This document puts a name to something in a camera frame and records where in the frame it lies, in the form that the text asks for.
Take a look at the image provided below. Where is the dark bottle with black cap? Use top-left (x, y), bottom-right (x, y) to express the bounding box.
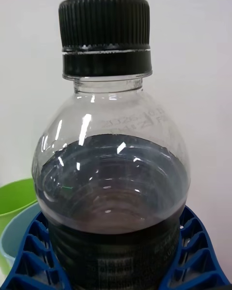
top-left (31, 0), bottom-right (191, 290)

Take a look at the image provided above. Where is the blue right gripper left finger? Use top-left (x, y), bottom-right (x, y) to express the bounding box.
top-left (1, 210), bottom-right (73, 290)

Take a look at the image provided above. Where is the pale blue plastic bin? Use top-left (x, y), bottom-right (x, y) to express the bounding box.
top-left (0, 202), bottom-right (44, 276)

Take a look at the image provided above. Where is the yellow-green plastic bin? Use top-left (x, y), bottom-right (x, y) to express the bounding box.
top-left (0, 178), bottom-right (38, 226)

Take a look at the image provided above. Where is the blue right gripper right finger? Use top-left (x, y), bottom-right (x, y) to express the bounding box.
top-left (158, 204), bottom-right (232, 290)

